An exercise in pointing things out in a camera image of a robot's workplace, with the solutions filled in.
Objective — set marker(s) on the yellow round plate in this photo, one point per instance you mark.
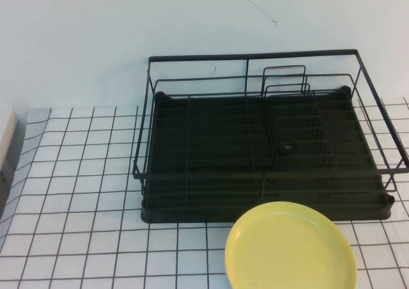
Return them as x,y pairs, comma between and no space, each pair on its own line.
287,250

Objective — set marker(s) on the black plastic drip tray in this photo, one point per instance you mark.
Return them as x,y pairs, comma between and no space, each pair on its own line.
207,135

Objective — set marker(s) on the white black-grid tablecloth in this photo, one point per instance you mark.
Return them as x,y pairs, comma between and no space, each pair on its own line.
80,174

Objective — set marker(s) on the beige box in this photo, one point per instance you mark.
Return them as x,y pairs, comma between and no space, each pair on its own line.
6,129

